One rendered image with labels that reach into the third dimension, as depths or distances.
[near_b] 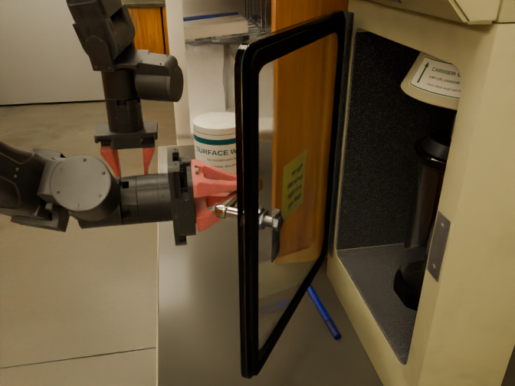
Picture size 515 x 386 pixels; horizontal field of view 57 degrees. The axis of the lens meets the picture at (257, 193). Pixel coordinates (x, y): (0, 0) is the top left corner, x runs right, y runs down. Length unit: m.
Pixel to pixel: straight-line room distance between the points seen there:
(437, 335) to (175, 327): 0.40
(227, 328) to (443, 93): 0.46
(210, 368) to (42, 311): 1.77
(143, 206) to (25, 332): 1.83
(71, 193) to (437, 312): 0.39
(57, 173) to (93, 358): 1.67
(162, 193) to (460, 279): 0.33
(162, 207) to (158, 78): 0.27
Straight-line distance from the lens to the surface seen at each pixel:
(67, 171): 0.49
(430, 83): 0.54
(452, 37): 0.47
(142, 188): 0.55
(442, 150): 0.60
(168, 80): 0.75
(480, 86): 0.43
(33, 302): 2.49
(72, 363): 2.13
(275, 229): 0.50
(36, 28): 5.41
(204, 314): 0.79
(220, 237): 0.97
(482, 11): 0.41
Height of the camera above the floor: 1.46
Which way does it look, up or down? 27 degrees down
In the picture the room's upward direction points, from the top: straight up
